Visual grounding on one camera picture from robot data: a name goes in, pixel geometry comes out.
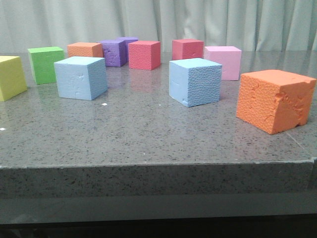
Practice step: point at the textured light blue foam cube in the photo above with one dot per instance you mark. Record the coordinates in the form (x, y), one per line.
(194, 82)

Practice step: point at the smooth light blue foam cube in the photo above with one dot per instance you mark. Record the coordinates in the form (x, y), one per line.
(82, 78)

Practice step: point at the textured red foam cube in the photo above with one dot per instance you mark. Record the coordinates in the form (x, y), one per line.
(144, 55)

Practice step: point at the smooth red foam cube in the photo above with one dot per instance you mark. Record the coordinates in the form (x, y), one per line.
(187, 49)

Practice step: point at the front purple foam cube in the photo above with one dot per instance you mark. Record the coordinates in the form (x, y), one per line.
(114, 52)

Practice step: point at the purple foam cube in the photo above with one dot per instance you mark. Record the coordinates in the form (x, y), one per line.
(127, 41)
(114, 52)

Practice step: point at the rear purple foam cube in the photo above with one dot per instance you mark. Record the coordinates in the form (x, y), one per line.
(127, 41)

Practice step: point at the pink foam cube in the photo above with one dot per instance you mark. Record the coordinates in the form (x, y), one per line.
(229, 57)

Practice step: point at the small orange foam cube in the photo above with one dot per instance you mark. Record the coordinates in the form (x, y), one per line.
(84, 49)

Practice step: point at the large orange foam cube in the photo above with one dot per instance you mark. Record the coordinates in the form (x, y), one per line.
(275, 100)

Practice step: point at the green foam cube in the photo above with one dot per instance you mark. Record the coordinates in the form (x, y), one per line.
(42, 63)

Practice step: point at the pale pleated curtain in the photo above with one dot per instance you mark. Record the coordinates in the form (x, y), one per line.
(251, 25)

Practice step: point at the yellow foam cube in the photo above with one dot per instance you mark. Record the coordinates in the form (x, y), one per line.
(12, 78)

